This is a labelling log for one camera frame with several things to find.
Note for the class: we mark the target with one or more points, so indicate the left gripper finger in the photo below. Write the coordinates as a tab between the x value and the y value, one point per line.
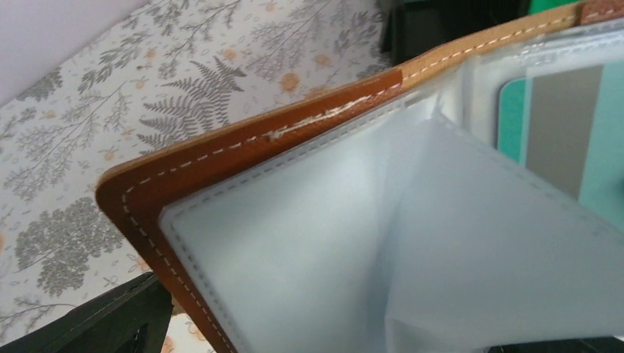
133	317

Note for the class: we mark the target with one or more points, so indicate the brown leather card holder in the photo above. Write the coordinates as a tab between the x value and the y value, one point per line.
381	216

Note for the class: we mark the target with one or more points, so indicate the teal credit card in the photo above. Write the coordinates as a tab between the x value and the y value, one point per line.
567	127

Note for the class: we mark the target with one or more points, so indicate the floral table mat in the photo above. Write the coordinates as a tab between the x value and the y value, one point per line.
167	72

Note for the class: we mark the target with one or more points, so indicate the black storage bin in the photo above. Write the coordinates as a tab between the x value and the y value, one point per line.
411	28

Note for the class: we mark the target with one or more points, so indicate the green storage bin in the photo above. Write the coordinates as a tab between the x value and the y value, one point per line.
537	6

